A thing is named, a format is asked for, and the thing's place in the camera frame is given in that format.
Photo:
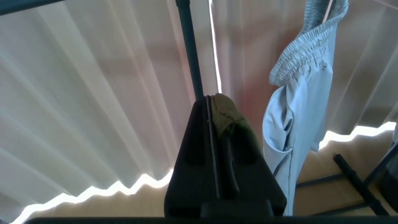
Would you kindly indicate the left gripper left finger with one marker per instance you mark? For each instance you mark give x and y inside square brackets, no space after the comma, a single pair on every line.
[189,186]

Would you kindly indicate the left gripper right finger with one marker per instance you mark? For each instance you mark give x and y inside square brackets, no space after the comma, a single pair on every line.
[258,186]

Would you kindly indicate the green garment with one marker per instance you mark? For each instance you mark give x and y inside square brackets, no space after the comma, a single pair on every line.
[225,112]

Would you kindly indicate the pale grey shorts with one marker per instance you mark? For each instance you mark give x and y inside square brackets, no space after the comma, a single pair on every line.
[298,109]

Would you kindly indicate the pink clothes hanger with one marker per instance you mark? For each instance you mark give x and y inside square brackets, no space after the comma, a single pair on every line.
[328,11]

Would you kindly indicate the black clothes rack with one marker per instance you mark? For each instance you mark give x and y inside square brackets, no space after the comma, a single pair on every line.
[190,46]

